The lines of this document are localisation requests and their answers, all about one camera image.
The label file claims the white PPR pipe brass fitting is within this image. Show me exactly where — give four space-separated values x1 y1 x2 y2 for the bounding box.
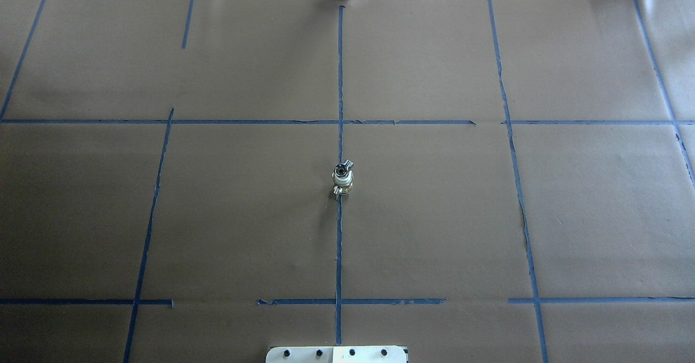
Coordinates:
332 171 354 200

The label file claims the small chrome angle valve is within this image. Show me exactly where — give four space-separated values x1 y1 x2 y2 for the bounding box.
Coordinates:
333 160 354 177

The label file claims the brown paper table cover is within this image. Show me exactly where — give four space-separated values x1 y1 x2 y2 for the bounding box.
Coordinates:
1 0 694 362

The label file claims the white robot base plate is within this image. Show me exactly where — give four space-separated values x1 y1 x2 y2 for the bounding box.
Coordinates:
265 345 409 362

